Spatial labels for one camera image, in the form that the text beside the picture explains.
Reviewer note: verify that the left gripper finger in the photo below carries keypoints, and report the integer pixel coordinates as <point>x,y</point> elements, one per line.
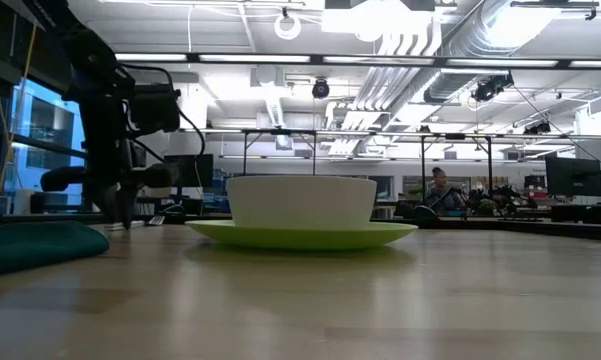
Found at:
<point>108,205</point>
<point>126,207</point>

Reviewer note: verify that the white bowl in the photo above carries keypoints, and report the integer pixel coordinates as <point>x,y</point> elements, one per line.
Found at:
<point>300,202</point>

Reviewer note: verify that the lime green plate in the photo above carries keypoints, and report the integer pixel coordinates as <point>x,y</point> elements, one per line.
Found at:
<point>300,241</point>

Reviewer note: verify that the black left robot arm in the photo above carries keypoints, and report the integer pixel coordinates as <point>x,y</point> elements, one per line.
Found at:
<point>75,45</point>

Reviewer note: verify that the dark-framed window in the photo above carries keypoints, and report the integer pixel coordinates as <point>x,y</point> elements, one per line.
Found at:
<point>45,130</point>

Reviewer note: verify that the black computer monitor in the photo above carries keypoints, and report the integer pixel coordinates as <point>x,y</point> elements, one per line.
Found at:
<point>574,176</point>
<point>196,170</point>

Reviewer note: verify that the dark green folded cloth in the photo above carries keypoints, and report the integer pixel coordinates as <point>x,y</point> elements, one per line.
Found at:
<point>35,246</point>

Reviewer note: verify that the long light bar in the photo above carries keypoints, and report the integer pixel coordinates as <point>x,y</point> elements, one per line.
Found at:
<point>380,60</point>

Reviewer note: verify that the person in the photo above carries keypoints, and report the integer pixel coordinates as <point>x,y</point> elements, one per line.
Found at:
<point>442,192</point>

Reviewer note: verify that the small potted plant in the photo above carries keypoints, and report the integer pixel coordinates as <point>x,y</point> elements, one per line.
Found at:
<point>487,206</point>

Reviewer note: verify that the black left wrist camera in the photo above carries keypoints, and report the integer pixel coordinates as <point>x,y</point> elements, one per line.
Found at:
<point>155,107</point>

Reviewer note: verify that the black background workstation frame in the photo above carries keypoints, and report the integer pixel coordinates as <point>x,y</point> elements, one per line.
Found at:
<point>314,150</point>

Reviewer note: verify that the black ceiling camera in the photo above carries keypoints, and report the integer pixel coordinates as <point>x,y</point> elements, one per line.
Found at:
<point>320,89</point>
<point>491,87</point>

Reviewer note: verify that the silver ventilation duct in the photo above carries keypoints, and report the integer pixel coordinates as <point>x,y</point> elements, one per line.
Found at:
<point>460,45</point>

